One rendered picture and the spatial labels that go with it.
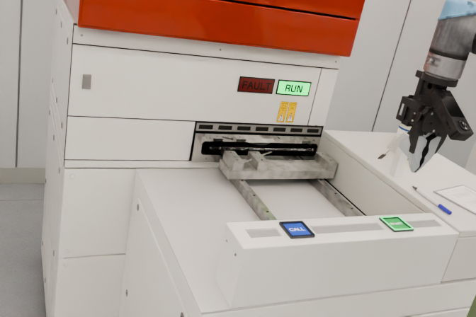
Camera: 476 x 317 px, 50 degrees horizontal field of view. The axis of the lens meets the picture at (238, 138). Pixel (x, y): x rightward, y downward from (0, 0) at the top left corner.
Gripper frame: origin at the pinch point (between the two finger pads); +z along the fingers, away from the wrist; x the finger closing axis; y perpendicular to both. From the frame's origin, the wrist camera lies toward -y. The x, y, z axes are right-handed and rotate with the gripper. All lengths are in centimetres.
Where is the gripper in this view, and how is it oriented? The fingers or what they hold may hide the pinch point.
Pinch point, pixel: (417, 168)
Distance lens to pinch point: 116.2
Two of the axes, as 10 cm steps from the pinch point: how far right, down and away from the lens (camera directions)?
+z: -1.8, 9.2, 3.5
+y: -3.7, -3.9, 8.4
